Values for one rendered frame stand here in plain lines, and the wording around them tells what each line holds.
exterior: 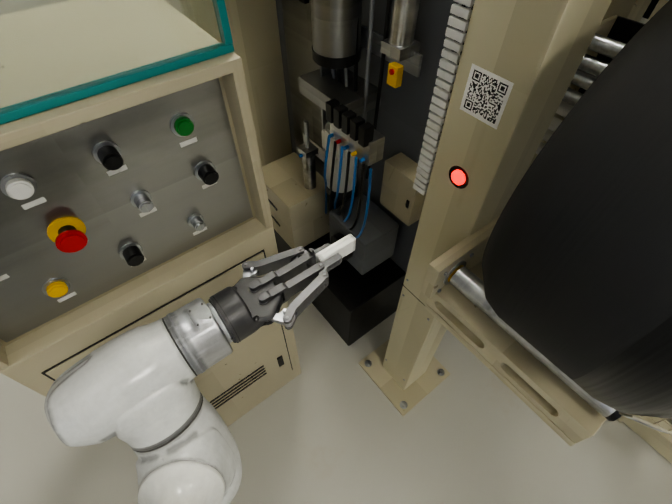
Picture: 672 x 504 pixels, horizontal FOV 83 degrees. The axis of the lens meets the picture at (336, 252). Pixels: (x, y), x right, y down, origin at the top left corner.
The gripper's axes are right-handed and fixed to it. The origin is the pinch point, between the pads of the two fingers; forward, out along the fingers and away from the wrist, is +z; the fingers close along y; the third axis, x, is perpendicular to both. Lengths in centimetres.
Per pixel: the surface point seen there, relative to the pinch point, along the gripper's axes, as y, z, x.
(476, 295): -15.7, 21.7, 14.4
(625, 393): -38.0, 10.0, -5.7
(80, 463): 46, -80, 106
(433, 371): -8, 44, 105
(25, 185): 27.4, -32.3, -12.2
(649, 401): -39.7, 10.3, -6.9
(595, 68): 0, 68, -9
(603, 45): 1, 70, -13
